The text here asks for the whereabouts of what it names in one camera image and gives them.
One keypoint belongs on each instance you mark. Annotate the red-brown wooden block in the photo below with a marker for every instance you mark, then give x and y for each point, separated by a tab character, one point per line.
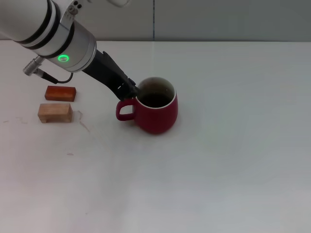
60	93

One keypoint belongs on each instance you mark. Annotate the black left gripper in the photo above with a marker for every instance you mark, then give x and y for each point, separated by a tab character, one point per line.
107	72

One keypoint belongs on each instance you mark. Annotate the light wooden block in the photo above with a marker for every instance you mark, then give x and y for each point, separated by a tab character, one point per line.
54	111

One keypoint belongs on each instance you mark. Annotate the red ceramic mug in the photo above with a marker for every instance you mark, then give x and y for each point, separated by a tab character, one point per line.
156	116

